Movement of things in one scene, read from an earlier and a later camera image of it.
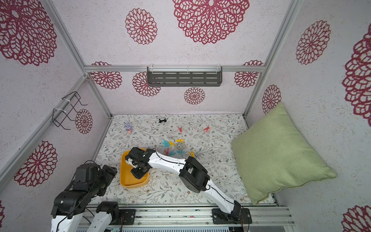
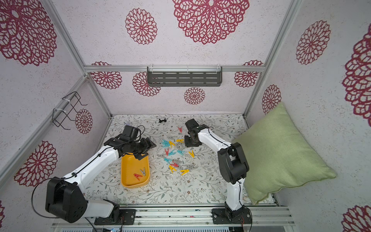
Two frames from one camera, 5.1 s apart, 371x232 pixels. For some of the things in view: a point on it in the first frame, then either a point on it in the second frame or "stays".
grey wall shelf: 184,76 stays
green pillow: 274,153 stays
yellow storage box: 127,180 stays
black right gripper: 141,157 → 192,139
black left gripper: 108,174 → 148,144
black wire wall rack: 59,115 stays
